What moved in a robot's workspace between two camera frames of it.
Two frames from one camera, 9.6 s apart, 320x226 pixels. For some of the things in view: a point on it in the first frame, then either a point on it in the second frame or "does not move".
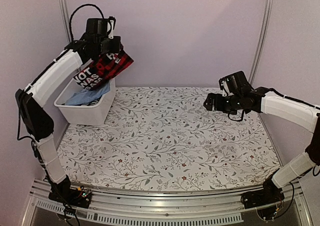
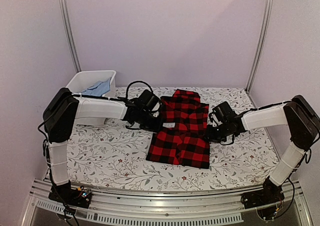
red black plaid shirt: (94, 75) -> (182, 137)
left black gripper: (117, 48) -> (156, 128)
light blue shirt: (83, 96) does not move
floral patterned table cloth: (165, 138) does not move
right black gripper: (218, 107) -> (210, 137)
